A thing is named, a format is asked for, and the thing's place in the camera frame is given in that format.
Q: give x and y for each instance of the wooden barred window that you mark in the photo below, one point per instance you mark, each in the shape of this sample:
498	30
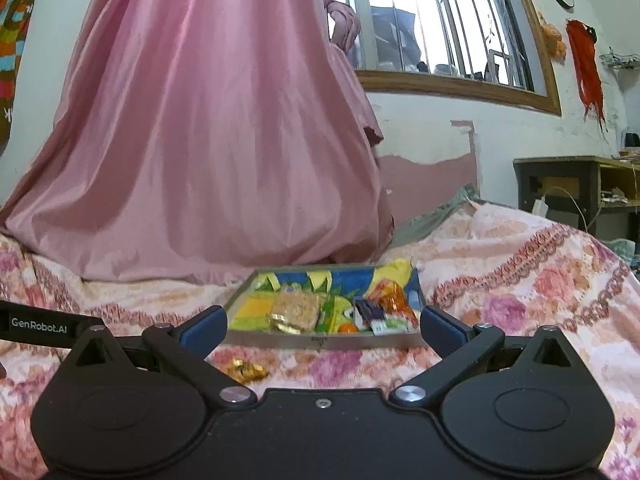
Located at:
450	87

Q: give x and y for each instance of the teal cloth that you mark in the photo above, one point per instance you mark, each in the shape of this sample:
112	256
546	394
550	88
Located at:
625	252

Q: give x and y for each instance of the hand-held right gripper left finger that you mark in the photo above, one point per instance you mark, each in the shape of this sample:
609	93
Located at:
205	332

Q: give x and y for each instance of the pink curtain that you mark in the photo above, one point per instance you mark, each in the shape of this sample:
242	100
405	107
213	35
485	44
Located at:
200	135

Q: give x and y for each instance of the dark object on desk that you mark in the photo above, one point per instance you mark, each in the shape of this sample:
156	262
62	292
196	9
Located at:
631	140

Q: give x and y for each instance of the silver tray with colourful print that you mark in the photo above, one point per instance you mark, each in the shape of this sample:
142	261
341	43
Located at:
320	341

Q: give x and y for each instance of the orange tangerine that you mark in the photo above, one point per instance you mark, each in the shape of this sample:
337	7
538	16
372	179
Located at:
348	329

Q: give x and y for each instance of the large rice cake packet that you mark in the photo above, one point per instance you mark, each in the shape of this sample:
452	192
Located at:
297	307

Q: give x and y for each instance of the orange plush toy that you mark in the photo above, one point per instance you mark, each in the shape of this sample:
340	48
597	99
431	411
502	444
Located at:
552	40

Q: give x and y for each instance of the grey cloth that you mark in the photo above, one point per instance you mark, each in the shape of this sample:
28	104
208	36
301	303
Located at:
435	215

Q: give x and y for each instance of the red hanging tassel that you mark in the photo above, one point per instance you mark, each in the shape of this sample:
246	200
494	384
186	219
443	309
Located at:
587	70

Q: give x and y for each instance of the orange snack packet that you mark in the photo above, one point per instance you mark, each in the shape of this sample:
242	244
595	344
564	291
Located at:
395	300

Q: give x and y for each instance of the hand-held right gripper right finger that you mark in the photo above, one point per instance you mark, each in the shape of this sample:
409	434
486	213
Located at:
436	330

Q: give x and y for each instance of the gold candy wrapper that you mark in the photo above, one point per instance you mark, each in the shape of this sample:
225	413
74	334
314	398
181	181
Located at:
247	371

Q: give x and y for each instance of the green and white packet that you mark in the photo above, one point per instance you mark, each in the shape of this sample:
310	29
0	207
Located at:
395	327

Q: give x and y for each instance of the colourful knitted wall hanging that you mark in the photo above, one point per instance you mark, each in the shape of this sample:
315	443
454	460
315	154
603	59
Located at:
15	35

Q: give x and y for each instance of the blue stick packet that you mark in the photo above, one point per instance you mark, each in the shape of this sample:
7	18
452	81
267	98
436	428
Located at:
370	312

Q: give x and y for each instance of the yellow wrapper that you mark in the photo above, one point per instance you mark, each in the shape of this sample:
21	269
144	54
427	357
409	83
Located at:
392	270

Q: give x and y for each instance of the wooden desk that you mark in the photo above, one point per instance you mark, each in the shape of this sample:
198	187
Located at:
550	165

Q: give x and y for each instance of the floral blanket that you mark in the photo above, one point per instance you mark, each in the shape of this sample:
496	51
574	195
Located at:
525	300

